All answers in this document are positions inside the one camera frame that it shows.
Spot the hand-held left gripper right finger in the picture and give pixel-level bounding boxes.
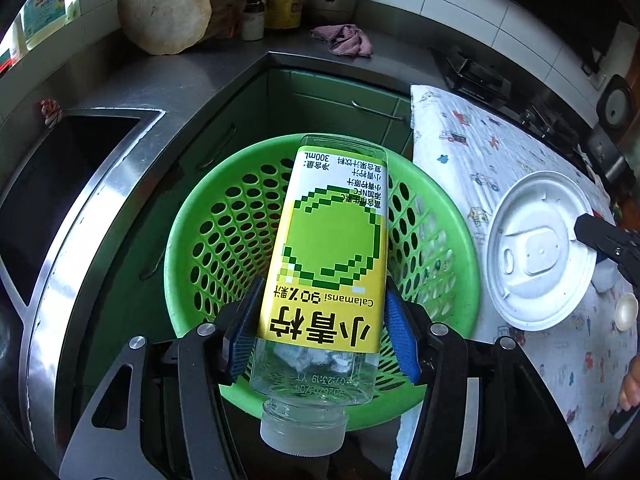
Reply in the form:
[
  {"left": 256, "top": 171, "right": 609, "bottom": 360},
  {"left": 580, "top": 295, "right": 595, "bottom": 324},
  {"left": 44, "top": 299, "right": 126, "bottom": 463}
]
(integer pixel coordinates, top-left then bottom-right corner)
[{"left": 382, "top": 287, "right": 581, "bottom": 480}]

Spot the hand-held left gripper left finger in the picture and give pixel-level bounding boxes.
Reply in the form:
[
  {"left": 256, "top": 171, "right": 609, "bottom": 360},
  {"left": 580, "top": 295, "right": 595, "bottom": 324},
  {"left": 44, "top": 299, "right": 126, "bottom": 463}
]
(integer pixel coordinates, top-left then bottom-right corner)
[{"left": 59, "top": 277, "right": 266, "bottom": 480}]

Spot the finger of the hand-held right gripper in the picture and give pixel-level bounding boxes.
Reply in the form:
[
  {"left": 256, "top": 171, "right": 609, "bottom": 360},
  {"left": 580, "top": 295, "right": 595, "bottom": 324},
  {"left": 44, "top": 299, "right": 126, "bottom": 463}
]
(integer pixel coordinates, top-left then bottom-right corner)
[{"left": 574, "top": 212, "right": 640, "bottom": 281}]

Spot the white plastic cup lid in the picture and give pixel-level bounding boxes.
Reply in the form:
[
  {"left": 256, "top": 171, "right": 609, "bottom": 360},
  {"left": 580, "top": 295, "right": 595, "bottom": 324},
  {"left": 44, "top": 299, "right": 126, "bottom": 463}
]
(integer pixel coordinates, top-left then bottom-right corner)
[{"left": 486, "top": 170, "right": 598, "bottom": 331}]

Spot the green plastic basket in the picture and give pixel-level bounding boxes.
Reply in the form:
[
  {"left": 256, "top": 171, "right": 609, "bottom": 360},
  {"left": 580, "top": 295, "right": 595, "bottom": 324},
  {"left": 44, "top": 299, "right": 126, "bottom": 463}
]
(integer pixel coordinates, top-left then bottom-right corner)
[{"left": 163, "top": 133, "right": 479, "bottom": 433}]

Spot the yellow green label bottle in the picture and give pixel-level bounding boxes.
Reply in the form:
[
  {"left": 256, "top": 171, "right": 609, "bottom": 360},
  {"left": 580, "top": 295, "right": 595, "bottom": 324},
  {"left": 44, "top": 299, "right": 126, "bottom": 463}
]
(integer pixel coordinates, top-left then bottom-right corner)
[{"left": 248, "top": 133, "right": 391, "bottom": 456}]

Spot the person's right hand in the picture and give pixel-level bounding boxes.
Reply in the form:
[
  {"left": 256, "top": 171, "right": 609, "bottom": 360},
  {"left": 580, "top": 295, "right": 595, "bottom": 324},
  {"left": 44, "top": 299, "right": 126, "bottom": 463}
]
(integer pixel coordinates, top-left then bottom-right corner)
[{"left": 619, "top": 360, "right": 640, "bottom": 411}]

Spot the black rice cooker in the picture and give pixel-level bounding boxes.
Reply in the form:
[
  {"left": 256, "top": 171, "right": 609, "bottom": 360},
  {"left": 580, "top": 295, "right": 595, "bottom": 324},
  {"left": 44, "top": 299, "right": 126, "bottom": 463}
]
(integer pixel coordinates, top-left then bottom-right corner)
[{"left": 585, "top": 74, "right": 636, "bottom": 186}]

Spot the printed white tablecloth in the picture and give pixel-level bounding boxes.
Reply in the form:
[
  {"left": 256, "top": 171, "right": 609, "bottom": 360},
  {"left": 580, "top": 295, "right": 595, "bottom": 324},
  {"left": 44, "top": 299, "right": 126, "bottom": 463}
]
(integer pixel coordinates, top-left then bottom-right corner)
[{"left": 410, "top": 84, "right": 640, "bottom": 456}]

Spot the black gas stove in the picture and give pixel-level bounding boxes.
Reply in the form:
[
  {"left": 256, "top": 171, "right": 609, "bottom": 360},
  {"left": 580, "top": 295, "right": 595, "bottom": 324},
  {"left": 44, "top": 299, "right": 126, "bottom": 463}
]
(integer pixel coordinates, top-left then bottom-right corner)
[{"left": 432, "top": 47, "right": 591, "bottom": 156}]

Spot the steel kitchen sink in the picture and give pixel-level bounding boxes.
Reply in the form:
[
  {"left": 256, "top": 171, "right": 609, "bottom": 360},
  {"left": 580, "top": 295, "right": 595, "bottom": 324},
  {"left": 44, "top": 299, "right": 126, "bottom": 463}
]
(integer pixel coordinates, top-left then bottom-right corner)
[{"left": 0, "top": 107, "right": 166, "bottom": 311}]

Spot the black range hood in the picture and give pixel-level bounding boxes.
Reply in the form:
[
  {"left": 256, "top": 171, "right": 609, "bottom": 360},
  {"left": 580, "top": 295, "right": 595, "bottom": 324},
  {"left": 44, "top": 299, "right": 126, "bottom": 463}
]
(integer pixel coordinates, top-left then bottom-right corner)
[{"left": 430, "top": 0, "right": 626, "bottom": 71}]

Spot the red white dish scrubber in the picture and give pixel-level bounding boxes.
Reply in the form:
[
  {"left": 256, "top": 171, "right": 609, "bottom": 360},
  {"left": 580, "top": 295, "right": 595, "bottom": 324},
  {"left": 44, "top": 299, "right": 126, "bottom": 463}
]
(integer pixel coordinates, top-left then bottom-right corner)
[{"left": 40, "top": 99, "right": 63, "bottom": 128}]

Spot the pink rag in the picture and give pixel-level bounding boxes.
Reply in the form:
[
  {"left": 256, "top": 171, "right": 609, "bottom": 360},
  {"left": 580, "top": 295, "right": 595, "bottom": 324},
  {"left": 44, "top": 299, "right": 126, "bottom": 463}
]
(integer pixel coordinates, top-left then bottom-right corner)
[{"left": 310, "top": 23, "right": 375, "bottom": 57}]

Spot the small white jar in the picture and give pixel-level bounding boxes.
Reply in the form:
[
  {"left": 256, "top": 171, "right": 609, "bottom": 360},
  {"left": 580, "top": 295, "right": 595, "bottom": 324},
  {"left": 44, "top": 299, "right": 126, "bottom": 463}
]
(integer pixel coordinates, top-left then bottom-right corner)
[{"left": 241, "top": 2, "right": 265, "bottom": 41}]

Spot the round wooden chopping block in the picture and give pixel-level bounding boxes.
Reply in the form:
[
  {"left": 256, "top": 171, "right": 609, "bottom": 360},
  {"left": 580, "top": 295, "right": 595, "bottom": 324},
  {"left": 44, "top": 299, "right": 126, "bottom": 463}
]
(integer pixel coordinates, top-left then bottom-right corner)
[{"left": 117, "top": 0, "right": 246, "bottom": 56}]

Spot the large detergent bottle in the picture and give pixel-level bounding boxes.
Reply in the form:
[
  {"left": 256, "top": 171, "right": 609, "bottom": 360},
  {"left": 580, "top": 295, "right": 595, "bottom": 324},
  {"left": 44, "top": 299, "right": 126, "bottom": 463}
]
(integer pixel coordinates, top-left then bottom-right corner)
[{"left": 20, "top": 0, "right": 68, "bottom": 51}]

